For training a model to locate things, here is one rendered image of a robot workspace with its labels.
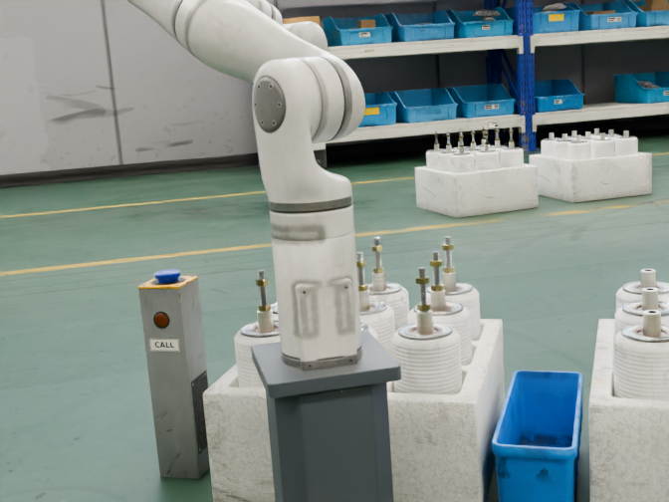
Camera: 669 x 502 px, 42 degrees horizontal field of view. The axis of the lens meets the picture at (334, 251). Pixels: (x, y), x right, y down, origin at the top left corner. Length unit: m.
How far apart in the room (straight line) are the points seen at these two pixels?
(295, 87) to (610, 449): 0.62
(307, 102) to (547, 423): 0.78
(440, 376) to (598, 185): 2.83
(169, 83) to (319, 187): 5.55
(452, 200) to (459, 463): 2.52
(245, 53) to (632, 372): 0.63
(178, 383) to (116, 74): 5.15
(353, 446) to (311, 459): 0.05
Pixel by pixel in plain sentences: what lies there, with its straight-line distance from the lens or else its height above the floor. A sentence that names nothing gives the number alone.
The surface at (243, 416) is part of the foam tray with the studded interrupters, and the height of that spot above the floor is 0.15.
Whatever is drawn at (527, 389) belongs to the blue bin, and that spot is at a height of 0.09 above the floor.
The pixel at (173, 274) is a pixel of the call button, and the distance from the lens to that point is 1.37.
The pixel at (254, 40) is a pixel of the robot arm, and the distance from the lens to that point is 1.04.
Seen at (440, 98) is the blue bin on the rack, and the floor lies 0.40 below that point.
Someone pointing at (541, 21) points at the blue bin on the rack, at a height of 0.87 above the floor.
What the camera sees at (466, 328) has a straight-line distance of 1.33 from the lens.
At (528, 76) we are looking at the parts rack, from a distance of 6.27.
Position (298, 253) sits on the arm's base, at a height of 0.43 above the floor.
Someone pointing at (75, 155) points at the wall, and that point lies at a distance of 6.47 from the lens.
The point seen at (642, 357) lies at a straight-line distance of 1.18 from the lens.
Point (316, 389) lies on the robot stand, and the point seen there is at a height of 0.29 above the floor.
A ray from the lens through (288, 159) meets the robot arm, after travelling 0.91.
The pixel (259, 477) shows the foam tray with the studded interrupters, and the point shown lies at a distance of 1.30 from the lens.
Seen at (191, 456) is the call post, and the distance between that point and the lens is 1.43.
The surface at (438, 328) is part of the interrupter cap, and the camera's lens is 1.24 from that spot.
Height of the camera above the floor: 0.61
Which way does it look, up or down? 11 degrees down
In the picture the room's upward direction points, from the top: 4 degrees counter-clockwise
